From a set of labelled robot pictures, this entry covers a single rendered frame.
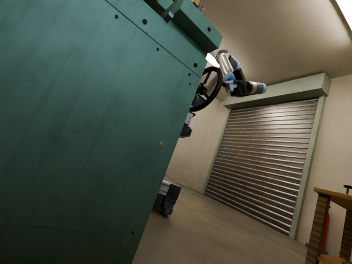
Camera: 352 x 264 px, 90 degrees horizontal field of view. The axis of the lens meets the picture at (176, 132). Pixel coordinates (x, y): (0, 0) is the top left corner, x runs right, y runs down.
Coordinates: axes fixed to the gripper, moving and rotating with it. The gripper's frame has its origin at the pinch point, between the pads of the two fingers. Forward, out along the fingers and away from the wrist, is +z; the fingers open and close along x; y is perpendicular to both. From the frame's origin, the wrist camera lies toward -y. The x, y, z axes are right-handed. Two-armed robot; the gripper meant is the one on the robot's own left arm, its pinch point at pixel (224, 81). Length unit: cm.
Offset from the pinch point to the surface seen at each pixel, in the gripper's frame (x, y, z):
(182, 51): -14.0, -5.8, 37.2
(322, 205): -28, 73, -42
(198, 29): -17.9, -13.1, 31.7
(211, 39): -17.9, -10.4, 25.7
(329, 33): 22, -83, -230
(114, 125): -14, 20, 64
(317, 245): -28, 92, -32
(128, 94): -14, 11, 59
